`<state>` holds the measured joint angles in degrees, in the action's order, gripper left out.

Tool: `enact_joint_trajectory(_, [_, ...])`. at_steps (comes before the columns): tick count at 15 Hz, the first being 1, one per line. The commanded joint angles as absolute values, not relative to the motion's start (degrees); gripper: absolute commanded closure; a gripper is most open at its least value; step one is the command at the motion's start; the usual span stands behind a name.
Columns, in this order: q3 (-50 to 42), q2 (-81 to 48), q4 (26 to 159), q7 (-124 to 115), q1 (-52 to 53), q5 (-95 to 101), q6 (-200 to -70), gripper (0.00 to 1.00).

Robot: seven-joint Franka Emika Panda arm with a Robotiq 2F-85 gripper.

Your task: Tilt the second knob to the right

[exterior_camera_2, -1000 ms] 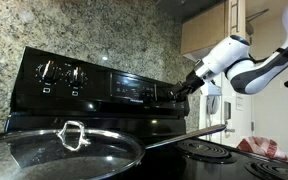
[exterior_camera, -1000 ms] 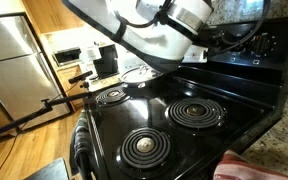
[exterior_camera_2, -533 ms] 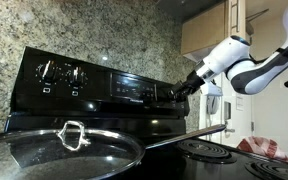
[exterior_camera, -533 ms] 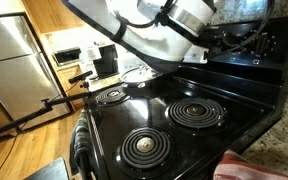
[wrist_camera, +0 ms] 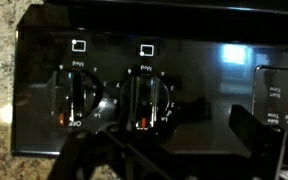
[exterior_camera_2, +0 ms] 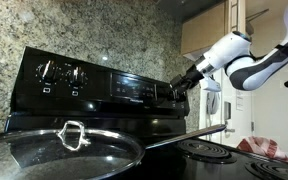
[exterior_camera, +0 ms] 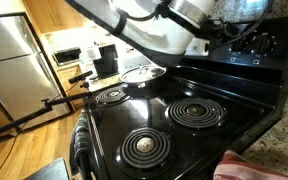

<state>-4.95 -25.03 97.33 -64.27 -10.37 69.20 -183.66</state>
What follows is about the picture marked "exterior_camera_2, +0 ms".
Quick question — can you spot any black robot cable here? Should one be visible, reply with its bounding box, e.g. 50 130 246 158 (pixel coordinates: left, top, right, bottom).
250 49 278 63

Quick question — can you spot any large black stove knob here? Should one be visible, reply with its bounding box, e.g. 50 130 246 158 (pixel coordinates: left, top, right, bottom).
37 60 61 84
67 65 87 87

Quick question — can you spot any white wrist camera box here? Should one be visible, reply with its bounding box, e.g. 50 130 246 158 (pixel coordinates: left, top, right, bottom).
199 76 222 93

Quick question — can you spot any red white checkered cloth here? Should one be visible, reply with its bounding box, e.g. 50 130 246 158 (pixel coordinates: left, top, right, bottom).
236 136 288 163

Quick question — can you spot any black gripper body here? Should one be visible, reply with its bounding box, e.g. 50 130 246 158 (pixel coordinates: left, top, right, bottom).
180 63 206 89

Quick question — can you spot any black electric stove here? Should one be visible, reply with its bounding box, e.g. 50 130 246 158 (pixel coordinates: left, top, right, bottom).
0 46 288 180

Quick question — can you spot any metal door closer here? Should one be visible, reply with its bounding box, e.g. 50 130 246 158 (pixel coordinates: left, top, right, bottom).
245 9 270 36

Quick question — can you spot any metal cabinet bar handle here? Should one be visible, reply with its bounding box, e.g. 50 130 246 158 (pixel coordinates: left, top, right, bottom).
231 0 240 33

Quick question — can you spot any white paper notice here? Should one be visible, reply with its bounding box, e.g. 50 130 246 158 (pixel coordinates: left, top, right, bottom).
235 89 245 112

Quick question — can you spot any steel frying pan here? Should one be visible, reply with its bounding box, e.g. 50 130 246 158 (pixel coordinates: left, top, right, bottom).
0 123 227 180

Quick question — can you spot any black coil burner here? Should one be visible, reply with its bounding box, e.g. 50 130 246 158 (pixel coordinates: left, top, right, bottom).
245 160 288 180
177 139 238 165

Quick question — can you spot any light wood wall cabinet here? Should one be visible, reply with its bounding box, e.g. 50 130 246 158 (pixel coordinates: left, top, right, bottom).
180 0 247 63

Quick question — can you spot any stove digital display window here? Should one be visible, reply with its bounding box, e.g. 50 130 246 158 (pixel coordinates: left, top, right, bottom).
110 73 158 101

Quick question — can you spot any glass pan lid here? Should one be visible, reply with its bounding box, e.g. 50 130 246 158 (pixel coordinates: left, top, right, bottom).
0 119 147 180

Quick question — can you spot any grey door lock plate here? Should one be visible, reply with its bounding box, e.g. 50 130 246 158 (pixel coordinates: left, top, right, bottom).
224 101 232 121

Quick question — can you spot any grey wall phone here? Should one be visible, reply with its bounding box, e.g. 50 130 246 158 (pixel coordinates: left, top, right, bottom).
205 91 222 134

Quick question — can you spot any white door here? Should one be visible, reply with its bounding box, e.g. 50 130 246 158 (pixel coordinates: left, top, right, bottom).
221 68 253 149

